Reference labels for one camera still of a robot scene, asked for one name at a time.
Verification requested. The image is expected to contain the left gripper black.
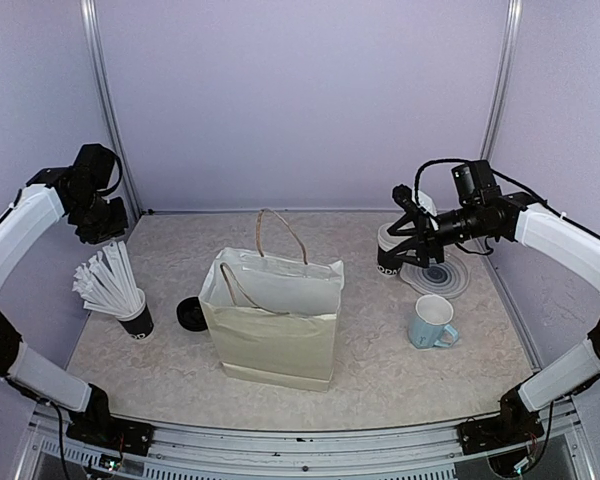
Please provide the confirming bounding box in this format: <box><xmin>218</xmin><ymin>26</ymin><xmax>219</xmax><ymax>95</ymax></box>
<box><xmin>70</xmin><ymin>188</ymin><xmax>129</xmax><ymax>244</ymax></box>

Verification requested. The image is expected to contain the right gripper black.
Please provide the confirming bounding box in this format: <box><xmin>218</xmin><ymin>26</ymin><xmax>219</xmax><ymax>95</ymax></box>
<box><xmin>387</xmin><ymin>202</ymin><xmax>495</xmax><ymax>267</ymax></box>

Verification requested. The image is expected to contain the stack of paper cups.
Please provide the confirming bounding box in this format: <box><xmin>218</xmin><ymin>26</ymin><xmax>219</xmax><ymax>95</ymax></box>
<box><xmin>377</xmin><ymin>223</ymin><xmax>404</xmax><ymax>276</ymax></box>

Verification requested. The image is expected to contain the stack of black lids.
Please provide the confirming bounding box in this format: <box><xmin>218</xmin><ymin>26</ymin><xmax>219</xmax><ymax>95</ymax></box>
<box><xmin>176</xmin><ymin>297</ymin><xmax>208</xmax><ymax>332</ymax></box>

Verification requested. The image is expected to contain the beige paper bag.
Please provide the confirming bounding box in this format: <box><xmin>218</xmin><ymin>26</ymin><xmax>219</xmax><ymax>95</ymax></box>
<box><xmin>198</xmin><ymin>237</ymin><xmax>345</xmax><ymax>392</ymax></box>

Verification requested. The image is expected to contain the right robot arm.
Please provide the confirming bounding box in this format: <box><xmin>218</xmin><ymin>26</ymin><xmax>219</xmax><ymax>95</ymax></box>
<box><xmin>385</xmin><ymin>158</ymin><xmax>600</xmax><ymax>444</ymax></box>

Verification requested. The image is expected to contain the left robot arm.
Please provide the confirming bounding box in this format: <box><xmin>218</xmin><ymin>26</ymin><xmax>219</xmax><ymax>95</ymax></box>
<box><xmin>0</xmin><ymin>144</ymin><xmax>128</xmax><ymax>445</ymax></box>

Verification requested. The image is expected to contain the grey swirl silicone lid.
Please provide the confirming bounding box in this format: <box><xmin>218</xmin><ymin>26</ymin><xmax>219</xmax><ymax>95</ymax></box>
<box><xmin>399</xmin><ymin>254</ymin><xmax>470</xmax><ymax>300</ymax></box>

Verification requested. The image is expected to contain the bundle of white straws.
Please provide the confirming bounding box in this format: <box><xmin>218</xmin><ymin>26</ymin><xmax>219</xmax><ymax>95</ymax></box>
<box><xmin>72</xmin><ymin>241</ymin><xmax>146</xmax><ymax>321</ymax></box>

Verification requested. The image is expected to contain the light blue ceramic mug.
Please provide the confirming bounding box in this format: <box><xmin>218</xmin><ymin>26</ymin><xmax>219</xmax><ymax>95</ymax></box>
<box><xmin>408</xmin><ymin>294</ymin><xmax>459</xmax><ymax>349</ymax></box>

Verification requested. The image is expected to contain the black cup holding straws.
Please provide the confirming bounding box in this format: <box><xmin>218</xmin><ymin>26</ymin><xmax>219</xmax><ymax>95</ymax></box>
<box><xmin>117</xmin><ymin>302</ymin><xmax>154</xmax><ymax>340</ymax></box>

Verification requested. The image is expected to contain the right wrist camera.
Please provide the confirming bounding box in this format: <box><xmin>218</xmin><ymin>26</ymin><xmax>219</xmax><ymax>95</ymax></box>
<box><xmin>392</xmin><ymin>185</ymin><xmax>437</xmax><ymax>223</ymax></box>

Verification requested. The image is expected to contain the right aluminium corner post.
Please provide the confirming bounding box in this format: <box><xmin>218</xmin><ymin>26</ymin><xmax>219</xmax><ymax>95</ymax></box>
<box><xmin>480</xmin><ymin>0</ymin><xmax>523</xmax><ymax>160</ymax></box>

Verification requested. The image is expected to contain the aluminium corner post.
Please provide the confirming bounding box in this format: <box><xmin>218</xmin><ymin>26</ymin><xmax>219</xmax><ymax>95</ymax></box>
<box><xmin>80</xmin><ymin>0</ymin><xmax>143</xmax><ymax>221</ymax></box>
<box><xmin>480</xmin><ymin>0</ymin><xmax>523</xmax><ymax>160</ymax></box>

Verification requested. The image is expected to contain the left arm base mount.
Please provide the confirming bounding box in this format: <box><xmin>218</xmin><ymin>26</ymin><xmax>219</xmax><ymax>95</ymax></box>
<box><xmin>67</xmin><ymin>384</ymin><xmax>154</xmax><ymax>457</ymax></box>

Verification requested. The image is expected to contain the left aluminium corner post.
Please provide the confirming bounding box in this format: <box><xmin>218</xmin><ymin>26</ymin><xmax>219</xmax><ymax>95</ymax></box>
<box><xmin>80</xmin><ymin>0</ymin><xmax>143</xmax><ymax>221</ymax></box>

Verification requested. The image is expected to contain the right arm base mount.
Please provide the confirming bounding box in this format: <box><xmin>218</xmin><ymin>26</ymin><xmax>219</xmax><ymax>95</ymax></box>
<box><xmin>457</xmin><ymin>386</ymin><xmax>544</xmax><ymax>455</ymax></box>

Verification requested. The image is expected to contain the aluminium front rail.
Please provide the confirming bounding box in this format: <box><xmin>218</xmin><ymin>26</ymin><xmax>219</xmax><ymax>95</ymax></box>
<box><xmin>10</xmin><ymin>401</ymin><xmax>600</xmax><ymax>479</ymax></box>

